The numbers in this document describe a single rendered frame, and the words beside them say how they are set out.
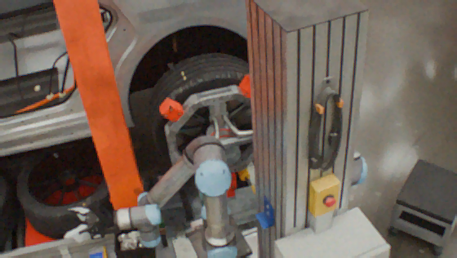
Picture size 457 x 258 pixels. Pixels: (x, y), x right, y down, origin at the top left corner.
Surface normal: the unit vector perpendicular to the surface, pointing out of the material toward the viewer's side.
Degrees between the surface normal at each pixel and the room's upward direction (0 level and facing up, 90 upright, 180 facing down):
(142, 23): 90
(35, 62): 55
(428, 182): 0
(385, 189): 0
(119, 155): 90
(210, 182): 82
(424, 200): 0
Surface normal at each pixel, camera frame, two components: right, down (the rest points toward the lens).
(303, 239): -0.11, -0.76
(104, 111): 0.22, 0.61
